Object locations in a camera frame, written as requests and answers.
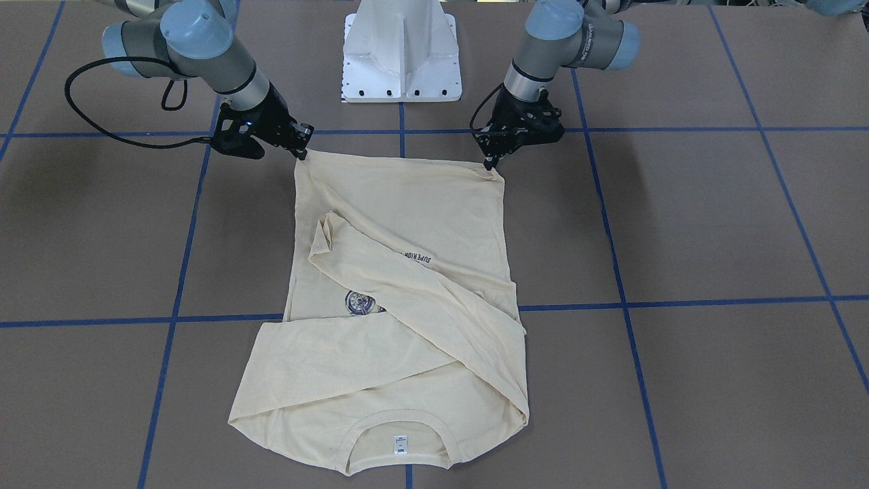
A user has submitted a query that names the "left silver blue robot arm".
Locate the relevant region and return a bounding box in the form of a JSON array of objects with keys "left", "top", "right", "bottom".
[{"left": 469, "top": 1, "right": 642, "bottom": 170}]

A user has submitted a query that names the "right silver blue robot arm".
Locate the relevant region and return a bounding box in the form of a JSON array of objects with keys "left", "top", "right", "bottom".
[{"left": 101, "top": 1, "right": 314, "bottom": 159}]

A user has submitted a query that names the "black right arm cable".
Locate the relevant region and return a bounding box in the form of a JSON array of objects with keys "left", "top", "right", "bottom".
[{"left": 64, "top": 56, "right": 218, "bottom": 149}]

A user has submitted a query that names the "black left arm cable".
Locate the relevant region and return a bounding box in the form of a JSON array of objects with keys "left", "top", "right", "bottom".
[{"left": 470, "top": 83, "right": 506, "bottom": 133}]

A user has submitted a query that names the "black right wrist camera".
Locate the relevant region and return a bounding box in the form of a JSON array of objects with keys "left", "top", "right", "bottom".
[{"left": 208, "top": 115, "right": 265, "bottom": 160}]

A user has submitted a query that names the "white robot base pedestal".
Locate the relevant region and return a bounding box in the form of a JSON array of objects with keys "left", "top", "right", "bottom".
[{"left": 341, "top": 1, "right": 462, "bottom": 103}]

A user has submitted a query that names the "beige long-sleeve printed shirt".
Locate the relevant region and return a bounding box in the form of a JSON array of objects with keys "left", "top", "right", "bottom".
[{"left": 227, "top": 151, "right": 530, "bottom": 476}]

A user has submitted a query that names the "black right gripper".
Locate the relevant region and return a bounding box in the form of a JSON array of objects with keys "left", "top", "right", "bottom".
[{"left": 219, "top": 84, "right": 314, "bottom": 160}]

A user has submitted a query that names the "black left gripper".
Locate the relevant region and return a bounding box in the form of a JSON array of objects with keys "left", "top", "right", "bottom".
[{"left": 472, "top": 86, "right": 564, "bottom": 170}]

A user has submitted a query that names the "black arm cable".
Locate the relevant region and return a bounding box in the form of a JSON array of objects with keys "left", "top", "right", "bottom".
[
  {"left": 470, "top": 83, "right": 506, "bottom": 133},
  {"left": 64, "top": 56, "right": 218, "bottom": 149}
]

